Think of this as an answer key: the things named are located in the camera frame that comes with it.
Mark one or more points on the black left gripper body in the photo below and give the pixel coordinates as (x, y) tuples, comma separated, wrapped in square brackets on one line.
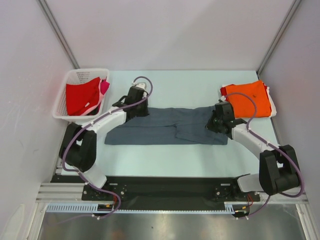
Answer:
[(141, 109)]

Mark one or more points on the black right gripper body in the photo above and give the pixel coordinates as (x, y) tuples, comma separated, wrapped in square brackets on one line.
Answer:
[(213, 124)]

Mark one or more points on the grey blue t shirt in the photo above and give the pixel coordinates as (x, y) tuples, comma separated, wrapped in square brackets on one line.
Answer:
[(167, 126)]

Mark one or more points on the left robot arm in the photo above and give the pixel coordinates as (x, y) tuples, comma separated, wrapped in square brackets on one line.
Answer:
[(78, 150)]

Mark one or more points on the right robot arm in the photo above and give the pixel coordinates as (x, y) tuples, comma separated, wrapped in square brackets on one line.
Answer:
[(278, 165)]

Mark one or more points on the orange folded t shirt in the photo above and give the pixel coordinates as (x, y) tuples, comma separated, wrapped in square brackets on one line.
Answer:
[(249, 100)]

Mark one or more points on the pink shirt in basket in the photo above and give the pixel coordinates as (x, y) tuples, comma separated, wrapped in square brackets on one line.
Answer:
[(103, 87)]

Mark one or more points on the white folded t shirt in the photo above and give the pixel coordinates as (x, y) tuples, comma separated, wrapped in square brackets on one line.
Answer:
[(272, 105)]

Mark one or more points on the red shirt in basket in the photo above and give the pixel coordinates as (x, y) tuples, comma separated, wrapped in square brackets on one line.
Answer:
[(81, 98)]

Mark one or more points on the white plastic basket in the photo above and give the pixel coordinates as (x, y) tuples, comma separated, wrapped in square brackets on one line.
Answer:
[(77, 77)]

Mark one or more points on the white cable duct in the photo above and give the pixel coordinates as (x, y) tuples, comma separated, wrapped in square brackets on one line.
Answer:
[(105, 208)]

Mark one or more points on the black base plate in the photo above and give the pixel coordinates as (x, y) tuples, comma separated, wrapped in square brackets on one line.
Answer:
[(178, 191)]

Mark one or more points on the left aluminium corner post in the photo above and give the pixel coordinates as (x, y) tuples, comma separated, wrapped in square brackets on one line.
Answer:
[(54, 25)]

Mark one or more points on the aluminium corner post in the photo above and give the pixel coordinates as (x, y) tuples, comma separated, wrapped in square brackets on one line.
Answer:
[(54, 25), (279, 35)]

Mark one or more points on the aluminium frame rail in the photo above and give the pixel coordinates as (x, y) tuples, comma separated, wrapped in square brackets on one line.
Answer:
[(60, 193)]

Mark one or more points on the right aluminium corner post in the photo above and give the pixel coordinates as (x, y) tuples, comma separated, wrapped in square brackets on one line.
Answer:
[(279, 35)]

